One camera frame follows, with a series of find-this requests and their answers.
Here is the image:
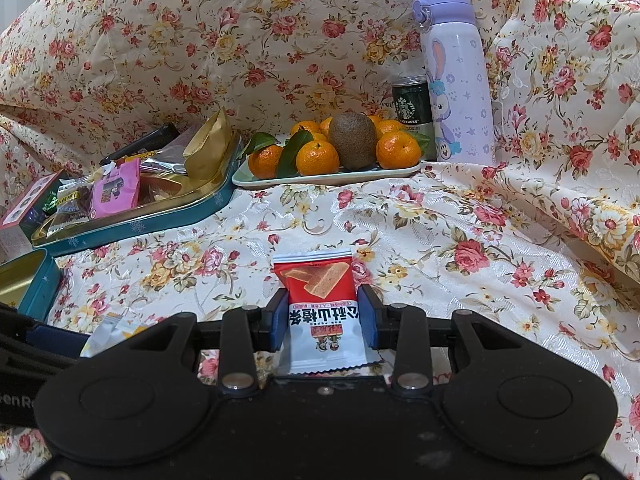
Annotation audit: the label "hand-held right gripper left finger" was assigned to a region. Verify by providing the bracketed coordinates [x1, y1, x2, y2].
[120, 285, 290, 393]

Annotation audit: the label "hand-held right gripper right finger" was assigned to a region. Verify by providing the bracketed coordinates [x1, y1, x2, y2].
[356, 284, 521, 393]

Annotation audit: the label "red white snack packet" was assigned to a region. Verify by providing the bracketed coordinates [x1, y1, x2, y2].
[272, 249, 383, 376]

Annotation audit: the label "blue tin box gold inside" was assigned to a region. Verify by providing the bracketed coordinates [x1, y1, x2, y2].
[0, 249, 63, 323]

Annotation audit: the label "yellow white snack packet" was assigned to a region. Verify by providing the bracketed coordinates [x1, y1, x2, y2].
[80, 310, 151, 358]

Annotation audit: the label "floral sofa cover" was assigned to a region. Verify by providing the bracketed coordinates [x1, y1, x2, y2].
[0, 0, 640, 466]

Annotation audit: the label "pale green fruit plate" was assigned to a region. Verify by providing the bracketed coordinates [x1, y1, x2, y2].
[231, 152, 423, 191]

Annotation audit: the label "blue tin tray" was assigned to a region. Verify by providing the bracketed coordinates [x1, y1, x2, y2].
[31, 135, 240, 261]

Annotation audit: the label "clear packet dark contents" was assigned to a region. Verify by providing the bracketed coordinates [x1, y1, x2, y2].
[47, 207, 92, 240]

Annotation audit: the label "plate of oranges and kiwi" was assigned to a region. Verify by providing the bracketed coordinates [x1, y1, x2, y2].
[247, 116, 422, 180]

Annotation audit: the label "pink and grey carton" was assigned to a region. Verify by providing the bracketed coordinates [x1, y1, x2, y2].
[0, 170, 68, 256]

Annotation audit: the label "brown kiwi fruit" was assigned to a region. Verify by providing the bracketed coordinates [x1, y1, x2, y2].
[328, 113, 378, 171]

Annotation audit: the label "clear packet yellow label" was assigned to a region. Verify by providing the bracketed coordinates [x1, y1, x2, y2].
[56, 182, 95, 213]

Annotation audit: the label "gold paper bag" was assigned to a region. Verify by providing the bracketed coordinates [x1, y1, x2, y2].
[182, 107, 233, 188]

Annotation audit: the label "dark foil packet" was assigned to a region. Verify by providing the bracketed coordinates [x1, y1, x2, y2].
[140, 152, 188, 176]

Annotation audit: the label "pink snack packet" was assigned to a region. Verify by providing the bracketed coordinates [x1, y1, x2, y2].
[89, 160, 141, 220]

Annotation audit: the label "dark coffee can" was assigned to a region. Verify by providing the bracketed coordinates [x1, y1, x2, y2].
[391, 75, 433, 136]

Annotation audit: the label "black flat packet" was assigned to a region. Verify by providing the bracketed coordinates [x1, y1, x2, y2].
[100, 124, 180, 166]

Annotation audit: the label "purple white thermos bottle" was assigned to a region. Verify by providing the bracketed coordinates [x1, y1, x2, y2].
[412, 0, 496, 166]

